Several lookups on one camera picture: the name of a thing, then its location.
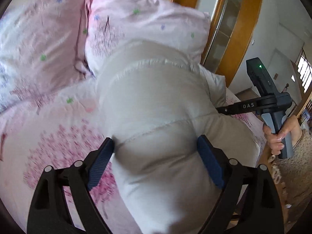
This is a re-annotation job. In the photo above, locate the beige puffer jacket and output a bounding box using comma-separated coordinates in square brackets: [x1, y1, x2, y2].
[93, 41, 260, 233]

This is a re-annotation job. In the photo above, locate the person's right hand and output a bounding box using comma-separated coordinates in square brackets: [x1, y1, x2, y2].
[263, 115, 303, 155]

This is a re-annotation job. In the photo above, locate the pink floral bed sheet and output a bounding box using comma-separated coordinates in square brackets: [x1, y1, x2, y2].
[1, 78, 265, 233]

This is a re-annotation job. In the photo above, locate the left floral pink pillow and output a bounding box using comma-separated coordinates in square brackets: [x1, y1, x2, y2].
[1, 0, 90, 111]

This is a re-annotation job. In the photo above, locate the floral pink pillow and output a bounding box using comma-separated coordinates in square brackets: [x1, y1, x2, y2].
[85, 0, 210, 75]
[1, 0, 90, 111]

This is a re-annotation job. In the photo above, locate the right floral pink pillow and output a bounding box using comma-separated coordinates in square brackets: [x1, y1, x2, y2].
[85, 0, 210, 75]

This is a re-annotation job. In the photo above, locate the wooden door frame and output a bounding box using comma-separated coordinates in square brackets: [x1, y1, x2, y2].
[172, 0, 262, 86]

